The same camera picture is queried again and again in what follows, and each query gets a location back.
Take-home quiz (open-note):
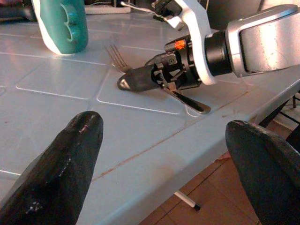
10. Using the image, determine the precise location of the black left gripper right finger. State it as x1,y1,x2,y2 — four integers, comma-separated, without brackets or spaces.
225,120,300,225

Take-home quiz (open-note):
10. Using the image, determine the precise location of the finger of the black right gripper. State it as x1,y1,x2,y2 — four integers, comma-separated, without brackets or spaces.
117,65,163,93
144,53,175,68

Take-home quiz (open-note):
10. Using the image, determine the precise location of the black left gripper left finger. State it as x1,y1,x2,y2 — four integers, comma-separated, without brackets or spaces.
0,111,104,225

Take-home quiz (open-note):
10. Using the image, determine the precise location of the silver metal fork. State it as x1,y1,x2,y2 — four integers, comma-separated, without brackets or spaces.
105,44,211,115

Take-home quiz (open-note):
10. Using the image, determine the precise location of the white power strip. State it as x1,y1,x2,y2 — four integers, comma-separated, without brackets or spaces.
84,5,131,15

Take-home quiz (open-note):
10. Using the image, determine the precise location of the white table leg black foot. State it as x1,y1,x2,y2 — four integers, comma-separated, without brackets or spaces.
174,190,202,211

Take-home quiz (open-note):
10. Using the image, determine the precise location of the teal and white plastic jug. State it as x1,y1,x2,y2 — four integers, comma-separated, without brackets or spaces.
31,0,90,55

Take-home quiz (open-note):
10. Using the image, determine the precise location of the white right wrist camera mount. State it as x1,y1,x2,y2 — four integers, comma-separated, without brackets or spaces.
151,0,218,86

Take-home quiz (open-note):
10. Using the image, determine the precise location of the white cable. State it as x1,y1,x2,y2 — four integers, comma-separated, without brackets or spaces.
120,1,165,16

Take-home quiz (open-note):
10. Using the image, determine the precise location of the black chair frame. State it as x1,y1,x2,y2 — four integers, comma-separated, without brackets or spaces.
258,90,300,150

